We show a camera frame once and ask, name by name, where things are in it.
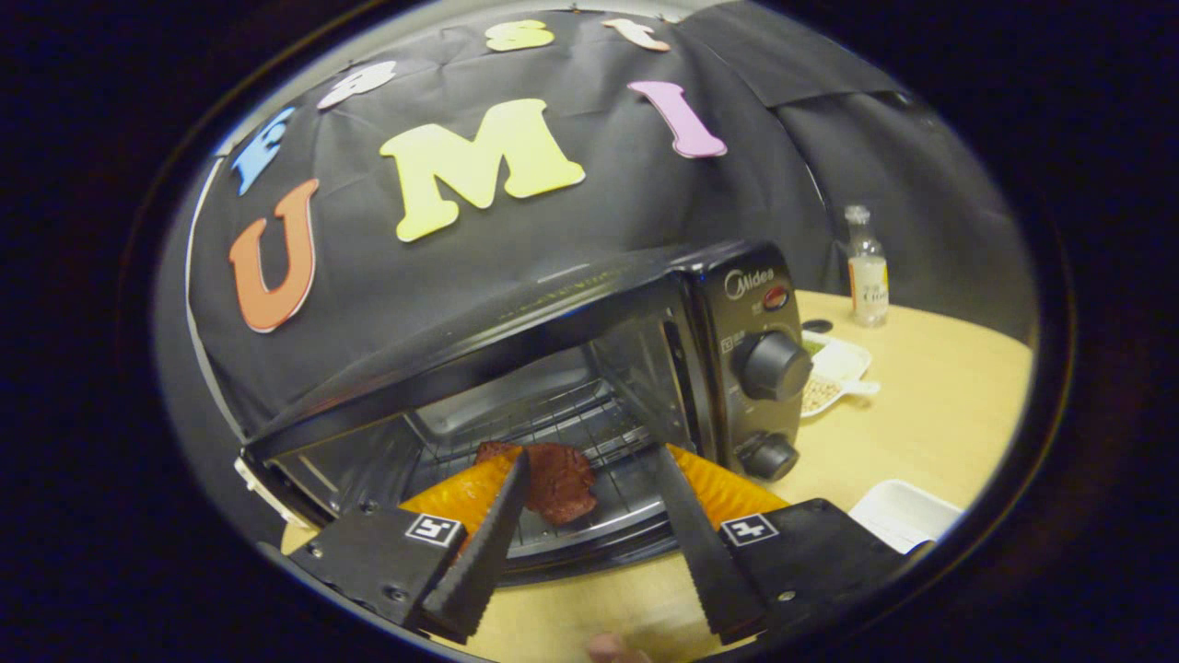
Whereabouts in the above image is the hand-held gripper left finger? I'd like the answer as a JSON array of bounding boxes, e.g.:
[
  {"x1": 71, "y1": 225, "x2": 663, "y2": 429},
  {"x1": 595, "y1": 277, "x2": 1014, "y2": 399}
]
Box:
[{"x1": 287, "y1": 448, "x2": 531, "y2": 644}]

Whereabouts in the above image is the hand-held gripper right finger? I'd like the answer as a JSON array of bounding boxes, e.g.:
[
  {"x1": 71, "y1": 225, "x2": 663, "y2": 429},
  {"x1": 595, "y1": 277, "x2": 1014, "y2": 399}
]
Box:
[{"x1": 656, "y1": 444, "x2": 931, "y2": 646}]

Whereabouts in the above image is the brown meat drumstick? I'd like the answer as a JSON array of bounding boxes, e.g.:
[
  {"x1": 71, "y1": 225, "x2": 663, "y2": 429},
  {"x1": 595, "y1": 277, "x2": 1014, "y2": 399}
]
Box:
[{"x1": 474, "y1": 441, "x2": 598, "y2": 527}]

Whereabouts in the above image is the black toaster oven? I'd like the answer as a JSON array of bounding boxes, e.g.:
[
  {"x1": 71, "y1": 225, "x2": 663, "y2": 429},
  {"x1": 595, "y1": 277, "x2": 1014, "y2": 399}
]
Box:
[{"x1": 235, "y1": 239, "x2": 816, "y2": 587}]

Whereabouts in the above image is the white bread toaster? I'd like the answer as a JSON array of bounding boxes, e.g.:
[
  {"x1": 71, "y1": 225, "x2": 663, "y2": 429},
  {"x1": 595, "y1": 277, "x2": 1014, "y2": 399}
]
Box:
[{"x1": 234, "y1": 456, "x2": 305, "y2": 530}]

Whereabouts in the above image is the white ribbed tray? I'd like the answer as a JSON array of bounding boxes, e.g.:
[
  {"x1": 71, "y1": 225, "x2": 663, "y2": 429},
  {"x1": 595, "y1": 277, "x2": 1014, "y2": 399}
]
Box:
[{"x1": 847, "y1": 479, "x2": 965, "y2": 555}]

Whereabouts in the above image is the white divided condiment dish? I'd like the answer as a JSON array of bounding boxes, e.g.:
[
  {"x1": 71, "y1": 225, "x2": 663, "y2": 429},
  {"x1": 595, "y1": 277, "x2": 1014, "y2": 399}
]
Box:
[{"x1": 800, "y1": 333, "x2": 881, "y2": 419}]

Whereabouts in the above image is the clear glass bottle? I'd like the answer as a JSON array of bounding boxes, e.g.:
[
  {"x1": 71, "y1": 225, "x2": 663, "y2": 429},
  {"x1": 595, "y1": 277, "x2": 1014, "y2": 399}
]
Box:
[{"x1": 845, "y1": 204, "x2": 891, "y2": 329}]

